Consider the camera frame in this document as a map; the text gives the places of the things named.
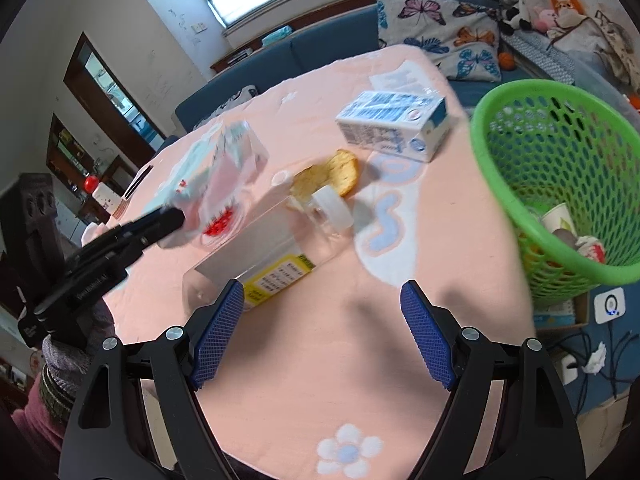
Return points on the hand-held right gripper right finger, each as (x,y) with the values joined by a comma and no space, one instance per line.
(427,335)

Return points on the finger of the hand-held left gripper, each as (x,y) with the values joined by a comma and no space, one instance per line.
(150,225)

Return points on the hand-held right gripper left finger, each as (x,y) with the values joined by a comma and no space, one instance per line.
(217,335)

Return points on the clear plastic bag wrapper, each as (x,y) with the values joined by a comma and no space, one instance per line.
(215,175)

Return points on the clear bottle yellow label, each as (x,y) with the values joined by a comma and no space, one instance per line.
(265,265)

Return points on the small white cap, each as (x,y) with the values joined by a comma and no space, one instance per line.
(282,178)

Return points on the green plastic basket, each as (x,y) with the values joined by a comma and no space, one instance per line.
(492,180)

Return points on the white paper cup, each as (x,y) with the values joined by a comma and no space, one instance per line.
(557,217)

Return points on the white paper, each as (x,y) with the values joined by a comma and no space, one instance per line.
(592,250)

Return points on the bread slice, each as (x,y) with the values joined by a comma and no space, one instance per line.
(332,175)

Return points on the white blue milk carton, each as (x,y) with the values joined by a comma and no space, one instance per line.
(390,125)

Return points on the person's left forearm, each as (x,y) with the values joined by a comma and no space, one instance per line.
(60,375)

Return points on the black remote control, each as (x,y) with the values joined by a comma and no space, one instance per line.
(137,182)

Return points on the white bottle red cap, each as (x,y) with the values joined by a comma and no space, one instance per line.
(102,195)

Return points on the white pink small box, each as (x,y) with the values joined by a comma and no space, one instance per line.
(94,231)

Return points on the pink printed blanket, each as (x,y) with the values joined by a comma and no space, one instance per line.
(350,360)

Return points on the black plastic object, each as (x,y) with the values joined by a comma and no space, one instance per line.
(37,210)

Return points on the wooden cabinet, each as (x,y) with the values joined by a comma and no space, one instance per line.
(60,145)

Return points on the white blue packet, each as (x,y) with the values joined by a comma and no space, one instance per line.
(552,317)

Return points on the white power adapter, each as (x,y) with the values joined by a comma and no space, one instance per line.
(567,367)

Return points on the small butterfly pillow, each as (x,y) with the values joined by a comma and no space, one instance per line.
(230,100)

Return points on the cardboard box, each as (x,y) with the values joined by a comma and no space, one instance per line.
(580,310)

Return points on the wooden doorway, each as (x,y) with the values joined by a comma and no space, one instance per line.
(75,80)

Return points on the crumpled white tissue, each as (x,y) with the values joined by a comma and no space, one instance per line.
(595,357)

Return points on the white square device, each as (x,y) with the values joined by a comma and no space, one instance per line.
(610,305)

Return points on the black flat box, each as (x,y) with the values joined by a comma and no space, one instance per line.
(239,55)

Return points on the blue floor mat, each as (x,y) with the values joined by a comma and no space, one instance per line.
(622,375)

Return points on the teal tissue pack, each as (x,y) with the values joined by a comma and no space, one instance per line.
(277,36)

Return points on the blue sofa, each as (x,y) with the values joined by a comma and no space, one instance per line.
(310,55)

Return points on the wooden window ledge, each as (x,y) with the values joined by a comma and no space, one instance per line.
(300,32)

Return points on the orange ball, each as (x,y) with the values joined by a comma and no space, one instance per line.
(507,60)

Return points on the grey patterned cushion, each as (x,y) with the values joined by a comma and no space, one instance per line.
(540,57)

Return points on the large butterfly pillow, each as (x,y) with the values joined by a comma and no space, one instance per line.
(440,35)

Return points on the clear storage box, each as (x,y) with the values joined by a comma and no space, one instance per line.
(610,87)

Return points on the pink plush toy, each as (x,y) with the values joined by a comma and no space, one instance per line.
(542,18)

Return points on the beige cloth bag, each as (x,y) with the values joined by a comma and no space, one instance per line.
(595,40)

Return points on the orange fox plush toy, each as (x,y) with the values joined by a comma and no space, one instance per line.
(567,7)

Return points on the white light switch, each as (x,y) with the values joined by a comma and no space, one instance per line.
(200,26)

